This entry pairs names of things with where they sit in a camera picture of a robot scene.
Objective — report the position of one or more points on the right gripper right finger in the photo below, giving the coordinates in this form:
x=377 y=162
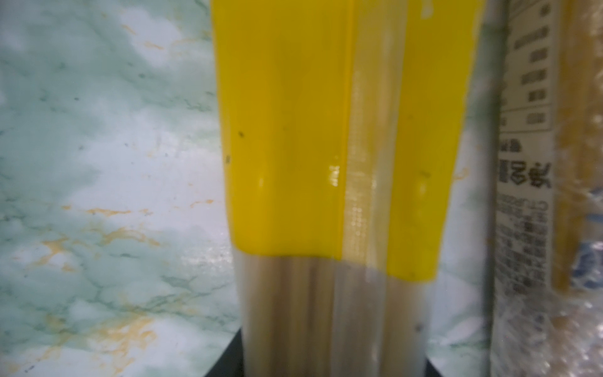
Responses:
x=431 y=371

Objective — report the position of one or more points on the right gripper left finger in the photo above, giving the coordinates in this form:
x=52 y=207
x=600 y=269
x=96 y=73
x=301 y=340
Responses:
x=231 y=362

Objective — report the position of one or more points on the yellow spaghetti package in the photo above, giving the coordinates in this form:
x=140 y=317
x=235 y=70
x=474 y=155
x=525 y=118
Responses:
x=340 y=122

